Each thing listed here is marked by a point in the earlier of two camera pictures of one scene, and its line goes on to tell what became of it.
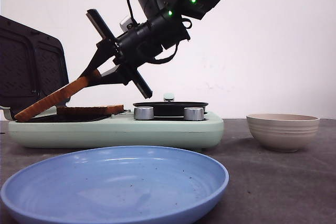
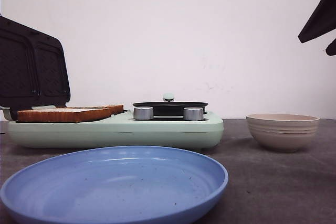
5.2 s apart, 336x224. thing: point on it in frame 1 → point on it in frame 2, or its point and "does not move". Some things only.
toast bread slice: [57, 97] → [63, 115]
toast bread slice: [96, 110] does not move
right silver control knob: [193, 114] does not move
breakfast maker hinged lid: [33, 66] does not move
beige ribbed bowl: [284, 132] does not move
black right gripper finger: [117, 75] → [331, 50]
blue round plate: [118, 185] does not move
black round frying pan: [169, 107] does not move
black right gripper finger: [106, 52] → [323, 19]
